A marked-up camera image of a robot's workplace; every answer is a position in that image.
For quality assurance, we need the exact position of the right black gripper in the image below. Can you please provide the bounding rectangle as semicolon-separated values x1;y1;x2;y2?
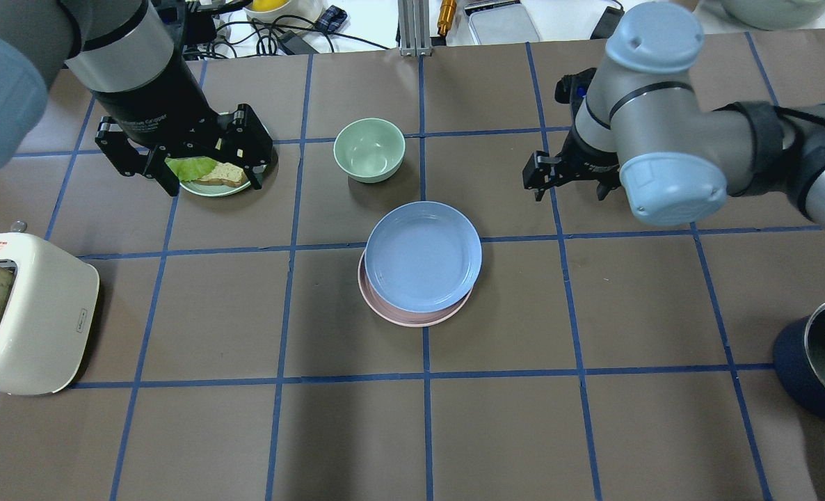
522;128;622;202

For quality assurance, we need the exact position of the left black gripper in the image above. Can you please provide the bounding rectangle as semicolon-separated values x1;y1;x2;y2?
93;53;275;197

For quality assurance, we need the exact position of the blue plate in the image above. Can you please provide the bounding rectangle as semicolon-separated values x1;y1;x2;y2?
364;202;483;314

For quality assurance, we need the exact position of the pink plate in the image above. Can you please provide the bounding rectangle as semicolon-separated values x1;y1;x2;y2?
356;253;473;328

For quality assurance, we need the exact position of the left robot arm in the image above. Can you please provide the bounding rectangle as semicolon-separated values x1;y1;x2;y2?
0;1;275;196

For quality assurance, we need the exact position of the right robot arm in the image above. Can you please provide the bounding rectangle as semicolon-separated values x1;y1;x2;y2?
522;2;825;230

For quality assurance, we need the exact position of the lettuce leaf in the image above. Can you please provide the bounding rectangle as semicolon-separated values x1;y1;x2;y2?
166;157;218;183

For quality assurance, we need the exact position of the green plate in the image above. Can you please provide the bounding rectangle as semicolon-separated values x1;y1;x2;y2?
178;171;253;198

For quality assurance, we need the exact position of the bread slice on plate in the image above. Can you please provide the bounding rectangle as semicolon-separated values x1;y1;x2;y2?
193;162;248;188

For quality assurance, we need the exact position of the black power adapter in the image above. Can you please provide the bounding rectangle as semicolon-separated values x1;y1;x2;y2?
276;31;319;55

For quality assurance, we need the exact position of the cream bowl with fruit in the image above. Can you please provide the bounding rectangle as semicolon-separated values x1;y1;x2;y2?
243;1;326;26

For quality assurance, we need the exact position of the black laptop charger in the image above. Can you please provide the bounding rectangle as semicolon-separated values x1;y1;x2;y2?
590;6;625;39

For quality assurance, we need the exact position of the silver scale tray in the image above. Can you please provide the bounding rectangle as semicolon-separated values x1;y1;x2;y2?
463;1;542;45

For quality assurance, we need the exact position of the green bowl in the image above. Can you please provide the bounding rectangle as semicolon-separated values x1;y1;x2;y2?
333;118;406;184

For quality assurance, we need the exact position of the cream toaster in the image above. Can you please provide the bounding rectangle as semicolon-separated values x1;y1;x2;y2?
0;232;100;395

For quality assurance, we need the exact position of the dark blue saucepan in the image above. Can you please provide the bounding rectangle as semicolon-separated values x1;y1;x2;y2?
772;303;825;420

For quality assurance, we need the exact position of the gold screwdriver handle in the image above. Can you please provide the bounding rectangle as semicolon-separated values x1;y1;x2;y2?
437;0;458;38

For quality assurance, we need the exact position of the aluminium frame post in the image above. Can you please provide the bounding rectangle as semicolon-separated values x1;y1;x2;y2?
397;0;432;57

